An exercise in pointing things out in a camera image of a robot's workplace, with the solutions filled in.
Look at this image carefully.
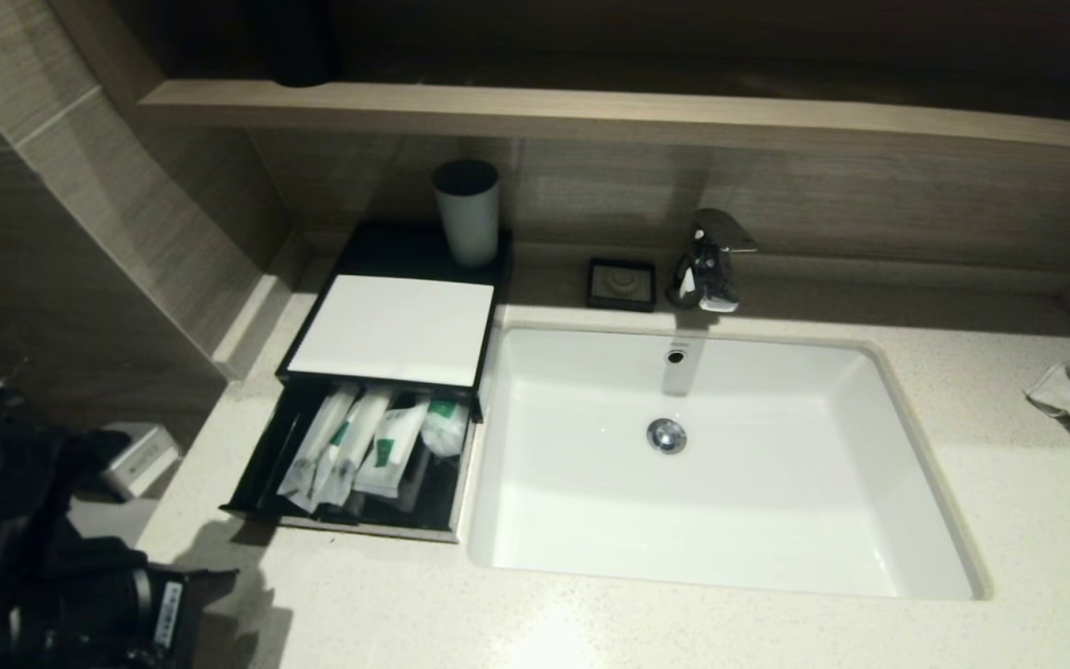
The shower cap sachet green label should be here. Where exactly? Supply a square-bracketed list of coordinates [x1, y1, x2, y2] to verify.
[422, 395, 469, 458]

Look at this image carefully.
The white rectangular pad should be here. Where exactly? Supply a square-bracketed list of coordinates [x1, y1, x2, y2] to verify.
[286, 273, 497, 389]

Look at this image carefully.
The light wooden wall shelf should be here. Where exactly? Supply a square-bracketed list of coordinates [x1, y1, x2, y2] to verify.
[137, 78, 1070, 155]

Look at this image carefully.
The wide frosted packet green label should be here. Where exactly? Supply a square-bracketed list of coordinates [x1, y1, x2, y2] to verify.
[354, 400, 431, 499]

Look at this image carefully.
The black amenity box with drawer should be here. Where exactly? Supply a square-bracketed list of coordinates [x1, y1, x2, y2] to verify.
[275, 220, 514, 425]

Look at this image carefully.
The white rectangular sink basin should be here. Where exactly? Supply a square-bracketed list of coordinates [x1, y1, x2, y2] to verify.
[467, 321, 995, 603]

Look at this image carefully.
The black bottle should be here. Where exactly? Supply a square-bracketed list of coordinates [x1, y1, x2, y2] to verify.
[238, 0, 343, 88]

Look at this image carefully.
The grey cup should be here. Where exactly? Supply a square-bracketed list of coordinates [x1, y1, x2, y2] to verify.
[431, 158, 502, 270]

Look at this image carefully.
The black square soap dish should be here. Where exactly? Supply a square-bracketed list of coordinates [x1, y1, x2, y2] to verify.
[586, 256, 659, 313]

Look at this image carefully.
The chrome sink drain stopper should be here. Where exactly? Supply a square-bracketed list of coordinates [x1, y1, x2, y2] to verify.
[646, 417, 688, 456]

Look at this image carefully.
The chrome faucet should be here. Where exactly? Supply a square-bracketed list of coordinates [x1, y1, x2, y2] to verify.
[666, 208, 760, 314]

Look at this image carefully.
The black sliding drawer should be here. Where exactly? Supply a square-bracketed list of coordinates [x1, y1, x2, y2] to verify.
[219, 375, 479, 544]

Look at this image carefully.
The slim long packet green label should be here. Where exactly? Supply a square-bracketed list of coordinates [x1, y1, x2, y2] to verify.
[312, 388, 397, 507]

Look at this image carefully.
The small packet green label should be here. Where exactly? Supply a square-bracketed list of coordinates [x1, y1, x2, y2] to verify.
[277, 386, 359, 512]

